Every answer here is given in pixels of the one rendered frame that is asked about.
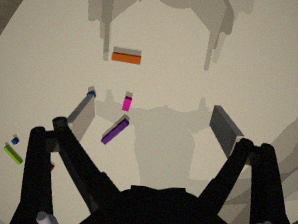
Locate purple rod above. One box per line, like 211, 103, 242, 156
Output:
101, 119, 129, 145

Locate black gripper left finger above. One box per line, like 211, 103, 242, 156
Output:
10, 94, 147, 224

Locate short magenta rod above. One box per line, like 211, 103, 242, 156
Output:
122, 96, 132, 111

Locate orange rod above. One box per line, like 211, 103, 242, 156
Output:
111, 52, 141, 65

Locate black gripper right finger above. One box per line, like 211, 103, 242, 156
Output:
178, 105, 290, 224

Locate lime green rod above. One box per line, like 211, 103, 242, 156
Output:
3, 145, 23, 165

